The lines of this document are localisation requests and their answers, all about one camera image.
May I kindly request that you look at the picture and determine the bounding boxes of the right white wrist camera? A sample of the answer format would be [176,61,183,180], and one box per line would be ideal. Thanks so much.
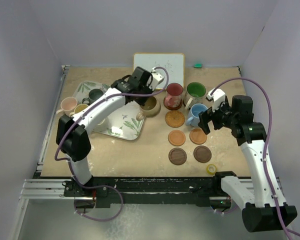
[205,88,226,112]

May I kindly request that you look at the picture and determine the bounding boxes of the yellow mug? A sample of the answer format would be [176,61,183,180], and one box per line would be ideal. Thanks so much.
[69,103,88,117]

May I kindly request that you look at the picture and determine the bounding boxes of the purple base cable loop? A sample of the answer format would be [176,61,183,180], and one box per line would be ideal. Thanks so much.
[73,184,125,222]

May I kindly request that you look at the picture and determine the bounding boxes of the dark walnut coaster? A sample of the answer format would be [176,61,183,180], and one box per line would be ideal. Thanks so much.
[168,147,187,166]
[193,145,212,163]

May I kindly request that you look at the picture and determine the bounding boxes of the woven rattan coaster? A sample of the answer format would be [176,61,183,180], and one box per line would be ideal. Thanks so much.
[164,110,185,128]

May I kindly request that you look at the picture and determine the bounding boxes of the small whiteboard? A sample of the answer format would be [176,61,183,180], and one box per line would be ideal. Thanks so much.
[133,52,185,87]

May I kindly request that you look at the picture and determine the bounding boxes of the tan brown mug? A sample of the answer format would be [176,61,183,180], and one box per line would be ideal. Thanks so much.
[136,96,161,121]

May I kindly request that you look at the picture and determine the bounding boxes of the aluminium rail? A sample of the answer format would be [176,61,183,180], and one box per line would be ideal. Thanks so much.
[18,177,286,201]

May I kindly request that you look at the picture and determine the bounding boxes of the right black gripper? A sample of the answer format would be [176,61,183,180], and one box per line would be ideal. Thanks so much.
[198,98,238,135]

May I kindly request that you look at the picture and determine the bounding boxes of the floral serving tray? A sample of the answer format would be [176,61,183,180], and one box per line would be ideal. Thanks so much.
[72,80,144,141]

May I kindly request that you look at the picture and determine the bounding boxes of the green mug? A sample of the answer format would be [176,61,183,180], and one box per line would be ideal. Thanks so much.
[183,82,206,110]

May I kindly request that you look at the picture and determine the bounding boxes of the grey mug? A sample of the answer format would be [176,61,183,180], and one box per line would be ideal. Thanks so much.
[81,88,104,105]

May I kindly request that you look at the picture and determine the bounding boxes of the green small object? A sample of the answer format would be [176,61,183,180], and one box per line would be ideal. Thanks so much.
[193,63,203,69]

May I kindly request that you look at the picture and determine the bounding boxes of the red pink mug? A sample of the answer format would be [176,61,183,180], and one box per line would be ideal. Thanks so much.
[164,83,183,108]

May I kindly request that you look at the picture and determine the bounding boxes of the orange wooden coaster front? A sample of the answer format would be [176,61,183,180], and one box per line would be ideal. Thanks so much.
[168,130,186,147]

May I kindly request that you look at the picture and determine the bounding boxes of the light blue mug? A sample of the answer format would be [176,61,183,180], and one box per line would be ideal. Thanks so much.
[185,103,208,127]

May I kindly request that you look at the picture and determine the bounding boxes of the white mug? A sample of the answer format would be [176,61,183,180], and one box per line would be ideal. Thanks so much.
[93,118,109,132]

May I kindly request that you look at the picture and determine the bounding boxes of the brown ringed coaster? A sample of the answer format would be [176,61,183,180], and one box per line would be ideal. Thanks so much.
[163,101,183,111]

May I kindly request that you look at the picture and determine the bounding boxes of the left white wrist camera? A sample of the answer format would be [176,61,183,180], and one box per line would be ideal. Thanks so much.
[149,68,166,90]

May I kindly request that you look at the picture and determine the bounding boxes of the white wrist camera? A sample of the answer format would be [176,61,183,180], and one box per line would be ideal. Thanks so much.
[149,68,166,90]
[205,88,226,112]

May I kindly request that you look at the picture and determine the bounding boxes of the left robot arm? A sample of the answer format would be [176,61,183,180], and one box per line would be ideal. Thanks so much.
[54,67,154,196]

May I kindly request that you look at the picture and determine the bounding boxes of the yellow tape roll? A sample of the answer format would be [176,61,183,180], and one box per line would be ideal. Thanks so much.
[206,164,217,175]

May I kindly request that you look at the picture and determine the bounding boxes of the black base frame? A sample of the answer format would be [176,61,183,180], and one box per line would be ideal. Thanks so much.
[62,171,235,208]

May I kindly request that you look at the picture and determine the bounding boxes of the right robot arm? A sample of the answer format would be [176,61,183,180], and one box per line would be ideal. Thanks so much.
[198,93,298,233]

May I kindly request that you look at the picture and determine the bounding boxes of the orange wooden coaster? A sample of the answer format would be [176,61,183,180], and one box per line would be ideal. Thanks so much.
[168,130,186,147]
[189,128,208,145]

